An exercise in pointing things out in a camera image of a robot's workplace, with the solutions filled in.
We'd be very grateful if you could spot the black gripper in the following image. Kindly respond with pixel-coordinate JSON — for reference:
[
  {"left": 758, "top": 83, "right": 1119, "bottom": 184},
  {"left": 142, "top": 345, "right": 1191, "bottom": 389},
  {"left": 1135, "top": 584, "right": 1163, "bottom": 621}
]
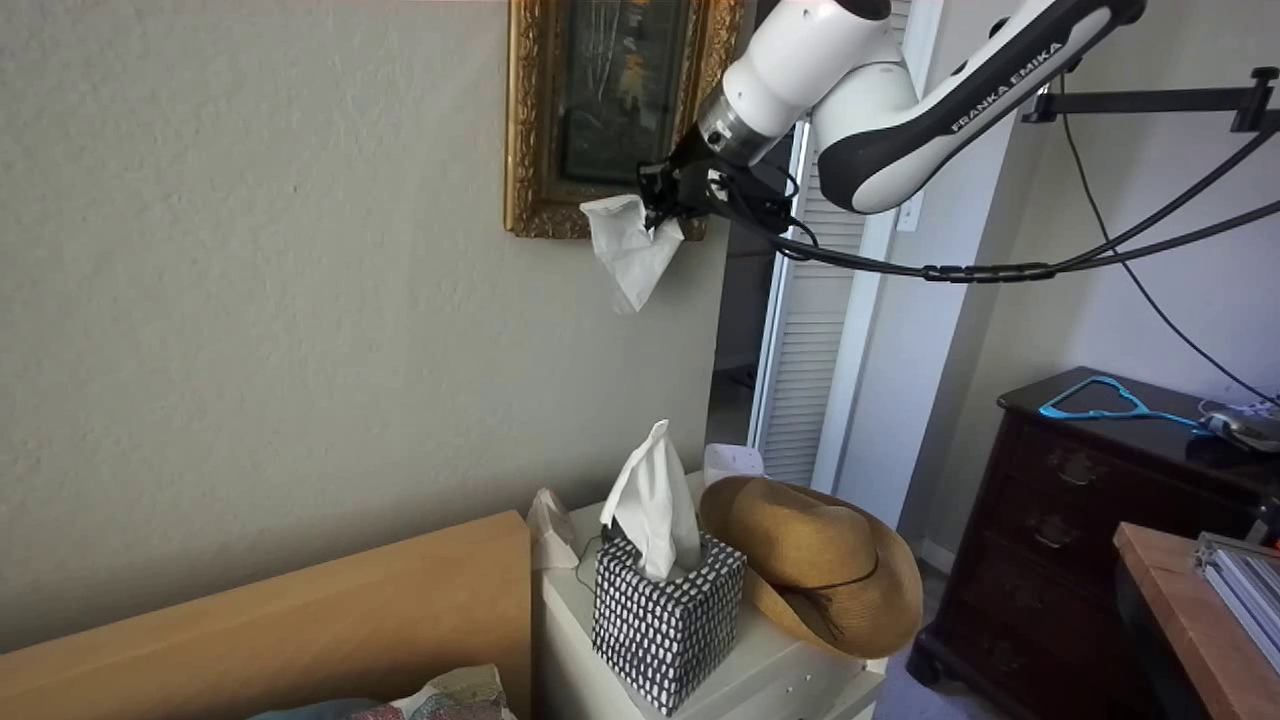
[{"left": 636, "top": 126, "right": 732, "bottom": 234}]

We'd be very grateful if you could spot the white tissue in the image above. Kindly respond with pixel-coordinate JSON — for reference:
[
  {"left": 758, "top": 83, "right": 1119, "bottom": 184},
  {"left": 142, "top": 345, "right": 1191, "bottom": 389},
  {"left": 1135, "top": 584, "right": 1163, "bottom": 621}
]
[
  {"left": 575, "top": 194, "right": 687, "bottom": 317},
  {"left": 598, "top": 415, "right": 708, "bottom": 584}
]

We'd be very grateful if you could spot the tan brimmed hat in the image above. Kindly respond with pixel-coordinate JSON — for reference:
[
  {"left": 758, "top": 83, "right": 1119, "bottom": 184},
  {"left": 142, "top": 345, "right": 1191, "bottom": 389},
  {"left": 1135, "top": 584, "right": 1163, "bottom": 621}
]
[{"left": 696, "top": 474, "right": 929, "bottom": 662}]

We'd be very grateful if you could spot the black white patterned tissue box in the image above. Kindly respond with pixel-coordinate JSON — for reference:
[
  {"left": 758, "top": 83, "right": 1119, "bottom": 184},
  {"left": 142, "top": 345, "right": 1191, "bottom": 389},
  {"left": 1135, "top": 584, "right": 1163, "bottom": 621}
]
[{"left": 587, "top": 528, "right": 754, "bottom": 716}]

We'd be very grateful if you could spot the white louvered closet door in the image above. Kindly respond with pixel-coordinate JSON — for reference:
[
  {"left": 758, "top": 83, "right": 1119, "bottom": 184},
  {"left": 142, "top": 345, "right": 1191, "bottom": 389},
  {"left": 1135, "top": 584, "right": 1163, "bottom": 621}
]
[{"left": 743, "top": 0, "right": 945, "bottom": 498}]

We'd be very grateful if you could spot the white nightstand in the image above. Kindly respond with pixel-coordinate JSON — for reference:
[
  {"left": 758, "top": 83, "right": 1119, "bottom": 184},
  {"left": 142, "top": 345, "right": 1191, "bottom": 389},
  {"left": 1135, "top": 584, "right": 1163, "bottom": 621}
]
[{"left": 534, "top": 498, "right": 902, "bottom": 720}]

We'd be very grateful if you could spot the light wooden headboard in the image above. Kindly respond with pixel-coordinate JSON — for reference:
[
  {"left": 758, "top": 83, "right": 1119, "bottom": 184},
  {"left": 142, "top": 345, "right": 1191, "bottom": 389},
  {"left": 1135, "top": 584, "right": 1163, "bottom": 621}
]
[{"left": 0, "top": 509, "right": 538, "bottom": 720}]

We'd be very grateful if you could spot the dark wooden dresser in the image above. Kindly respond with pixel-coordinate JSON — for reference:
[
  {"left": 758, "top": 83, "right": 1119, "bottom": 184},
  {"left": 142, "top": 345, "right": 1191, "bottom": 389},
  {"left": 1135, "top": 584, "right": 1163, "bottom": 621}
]
[{"left": 909, "top": 365, "right": 1280, "bottom": 720}]

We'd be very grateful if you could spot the floral bedspread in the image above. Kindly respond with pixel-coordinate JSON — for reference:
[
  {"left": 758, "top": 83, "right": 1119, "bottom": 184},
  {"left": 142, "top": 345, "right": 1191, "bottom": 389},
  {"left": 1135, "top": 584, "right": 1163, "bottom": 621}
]
[{"left": 251, "top": 662, "right": 515, "bottom": 720}]

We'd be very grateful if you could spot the small grey gadget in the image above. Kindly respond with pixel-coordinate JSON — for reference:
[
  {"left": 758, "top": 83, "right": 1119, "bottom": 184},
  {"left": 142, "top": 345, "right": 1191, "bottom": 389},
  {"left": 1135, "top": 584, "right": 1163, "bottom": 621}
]
[{"left": 1196, "top": 398, "right": 1280, "bottom": 462}]

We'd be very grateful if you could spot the brown wooden desk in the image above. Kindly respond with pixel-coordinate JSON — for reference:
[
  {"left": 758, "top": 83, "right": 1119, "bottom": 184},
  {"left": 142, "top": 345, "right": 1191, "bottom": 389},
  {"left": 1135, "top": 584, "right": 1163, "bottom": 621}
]
[{"left": 1113, "top": 517, "right": 1280, "bottom": 720}]

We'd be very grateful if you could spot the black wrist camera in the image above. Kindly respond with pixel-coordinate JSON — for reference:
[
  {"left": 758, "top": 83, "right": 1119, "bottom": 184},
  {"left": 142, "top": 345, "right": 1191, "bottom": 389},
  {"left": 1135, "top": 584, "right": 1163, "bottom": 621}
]
[{"left": 712, "top": 162, "right": 806, "bottom": 239}]

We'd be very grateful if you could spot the ornate gold picture frame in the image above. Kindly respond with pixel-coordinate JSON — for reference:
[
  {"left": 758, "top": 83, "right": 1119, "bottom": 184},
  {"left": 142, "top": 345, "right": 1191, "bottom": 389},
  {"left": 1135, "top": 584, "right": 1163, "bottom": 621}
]
[{"left": 500, "top": 0, "right": 747, "bottom": 244}]

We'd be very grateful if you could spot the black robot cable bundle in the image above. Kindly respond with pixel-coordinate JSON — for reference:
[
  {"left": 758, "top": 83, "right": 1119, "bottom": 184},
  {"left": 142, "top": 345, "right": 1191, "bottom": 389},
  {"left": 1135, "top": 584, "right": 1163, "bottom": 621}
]
[{"left": 774, "top": 126, "right": 1280, "bottom": 287}]

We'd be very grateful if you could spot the blue cord loop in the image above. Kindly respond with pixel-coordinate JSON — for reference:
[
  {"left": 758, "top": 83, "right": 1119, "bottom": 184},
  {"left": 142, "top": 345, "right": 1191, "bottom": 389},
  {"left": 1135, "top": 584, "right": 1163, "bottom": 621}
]
[{"left": 1038, "top": 372, "right": 1213, "bottom": 431}]

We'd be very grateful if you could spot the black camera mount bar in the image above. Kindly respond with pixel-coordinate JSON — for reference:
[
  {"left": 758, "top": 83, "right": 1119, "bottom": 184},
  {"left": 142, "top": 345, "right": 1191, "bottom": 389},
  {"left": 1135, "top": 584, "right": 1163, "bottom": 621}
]
[{"left": 1022, "top": 66, "right": 1280, "bottom": 138}]

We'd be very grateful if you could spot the thin black hanging cable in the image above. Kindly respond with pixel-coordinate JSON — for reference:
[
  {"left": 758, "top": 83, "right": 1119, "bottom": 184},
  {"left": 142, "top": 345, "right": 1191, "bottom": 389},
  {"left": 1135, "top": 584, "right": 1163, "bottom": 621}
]
[{"left": 1056, "top": 114, "right": 1280, "bottom": 408}]

